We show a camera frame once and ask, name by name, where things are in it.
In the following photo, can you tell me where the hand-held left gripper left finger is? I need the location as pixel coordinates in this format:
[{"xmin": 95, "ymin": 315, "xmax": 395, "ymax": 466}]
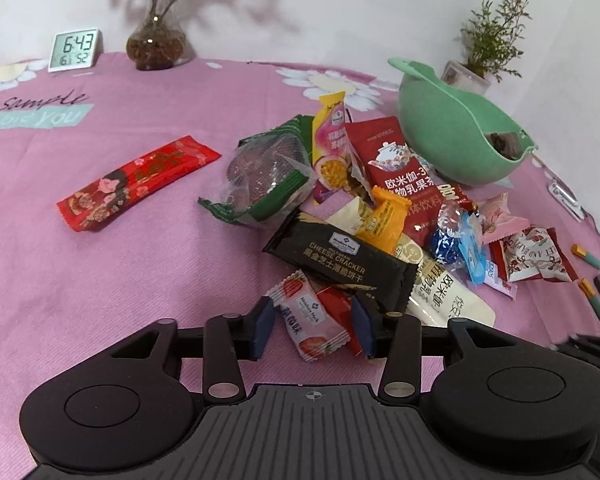
[{"xmin": 111, "ymin": 296, "xmax": 277, "ymax": 405}]

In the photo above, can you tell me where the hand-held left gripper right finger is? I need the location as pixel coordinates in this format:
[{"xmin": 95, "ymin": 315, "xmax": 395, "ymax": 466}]
[{"xmin": 350, "ymin": 294, "xmax": 531, "ymax": 405}]

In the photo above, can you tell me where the white strawberry candy packet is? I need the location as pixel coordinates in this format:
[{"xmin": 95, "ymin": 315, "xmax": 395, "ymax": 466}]
[{"xmin": 265, "ymin": 270, "xmax": 348, "ymax": 362}]

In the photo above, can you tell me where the green plastic bowl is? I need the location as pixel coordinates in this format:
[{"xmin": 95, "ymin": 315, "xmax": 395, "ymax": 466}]
[{"xmin": 387, "ymin": 56, "xmax": 538, "ymax": 188}]

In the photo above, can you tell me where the teal orange-tipped stick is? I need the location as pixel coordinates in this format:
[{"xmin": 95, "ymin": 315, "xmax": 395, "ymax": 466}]
[
  {"xmin": 578, "ymin": 278, "xmax": 600, "ymax": 338},
  {"xmin": 571, "ymin": 243, "xmax": 600, "ymax": 271}
]

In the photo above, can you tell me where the small red candy packet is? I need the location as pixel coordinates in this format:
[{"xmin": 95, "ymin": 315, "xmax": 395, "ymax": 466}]
[{"xmin": 316, "ymin": 285, "xmax": 363, "ymax": 356}]

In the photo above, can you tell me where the black cracker packet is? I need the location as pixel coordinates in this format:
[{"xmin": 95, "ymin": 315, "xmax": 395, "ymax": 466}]
[{"xmin": 262, "ymin": 210, "xmax": 420, "ymax": 313}]

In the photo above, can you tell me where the red white patterned snack packet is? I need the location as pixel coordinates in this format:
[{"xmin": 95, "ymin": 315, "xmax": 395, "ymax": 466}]
[{"xmin": 490, "ymin": 226, "xmax": 579, "ymax": 301}]

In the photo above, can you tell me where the cream drink powder packet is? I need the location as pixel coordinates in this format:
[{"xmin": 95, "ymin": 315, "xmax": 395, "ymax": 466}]
[{"xmin": 325, "ymin": 197, "xmax": 496, "ymax": 331}]

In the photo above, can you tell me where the silver metal clip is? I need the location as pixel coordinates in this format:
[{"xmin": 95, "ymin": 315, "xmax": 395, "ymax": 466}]
[{"xmin": 548, "ymin": 180, "xmax": 587, "ymax": 222}]

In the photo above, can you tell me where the small orange snack packet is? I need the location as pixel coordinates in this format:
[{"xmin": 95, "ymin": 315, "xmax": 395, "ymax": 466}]
[{"xmin": 355, "ymin": 186, "xmax": 412, "ymax": 256}]

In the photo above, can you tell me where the blue foil candy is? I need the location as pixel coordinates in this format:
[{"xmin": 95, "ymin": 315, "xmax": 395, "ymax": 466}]
[{"xmin": 429, "ymin": 204, "xmax": 468, "ymax": 267}]

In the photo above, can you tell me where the pink candy packet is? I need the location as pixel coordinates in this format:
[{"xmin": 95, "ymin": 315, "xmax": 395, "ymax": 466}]
[{"xmin": 477, "ymin": 192, "xmax": 531, "ymax": 246}]

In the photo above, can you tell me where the light blue candy packet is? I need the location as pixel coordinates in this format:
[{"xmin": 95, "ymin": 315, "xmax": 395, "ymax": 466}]
[{"xmin": 459, "ymin": 212, "xmax": 501, "ymax": 286}]

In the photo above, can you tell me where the pink floral tablecloth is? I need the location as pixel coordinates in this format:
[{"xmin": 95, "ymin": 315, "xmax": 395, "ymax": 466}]
[{"xmin": 0, "ymin": 50, "xmax": 600, "ymax": 466}]

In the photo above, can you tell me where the green clear snack packet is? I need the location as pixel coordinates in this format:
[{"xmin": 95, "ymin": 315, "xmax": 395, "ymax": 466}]
[{"xmin": 197, "ymin": 115, "xmax": 318, "ymax": 231}]

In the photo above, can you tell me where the red drink powder packet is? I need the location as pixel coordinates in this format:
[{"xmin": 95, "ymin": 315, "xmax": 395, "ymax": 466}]
[{"xmin": 344, "ymin": 116, "xmax": 476, "ymax": 248}]

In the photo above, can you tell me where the yellow fruit snack packet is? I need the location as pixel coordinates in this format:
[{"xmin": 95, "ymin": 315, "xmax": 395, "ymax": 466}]
[{"xmin": 311, "ymin": 91, "xmax": 367, "ymax": 206}]

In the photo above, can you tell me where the brown snack piece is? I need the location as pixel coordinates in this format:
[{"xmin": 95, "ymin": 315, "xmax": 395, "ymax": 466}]
[{"xmin": 484, "ymin": 130, "xmax": 525, "ymax": 162}]

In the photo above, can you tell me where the long red snack packet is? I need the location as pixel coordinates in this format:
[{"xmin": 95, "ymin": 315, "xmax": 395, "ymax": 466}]
[{"xmin": 56, "ymin": 135, "xmax": 222, "ymax": 233}]

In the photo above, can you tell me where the small plant in white pot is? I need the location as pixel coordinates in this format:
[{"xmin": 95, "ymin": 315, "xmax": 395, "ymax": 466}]
[{"xmin": 440, "ymin": 0, "xmax": 533, "ymax": 97}]

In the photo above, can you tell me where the glass vase with leafy plant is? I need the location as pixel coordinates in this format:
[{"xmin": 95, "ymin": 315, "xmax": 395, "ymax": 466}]
[{"xmin": 74, "ymin": 0, "xmax": 301, "ymax": 72}]

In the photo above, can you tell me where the white digital clock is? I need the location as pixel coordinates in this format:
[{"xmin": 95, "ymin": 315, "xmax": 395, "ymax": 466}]
[{"xmin": 47, "ymin": 28, "xmax": 101, "ymax": 73}]

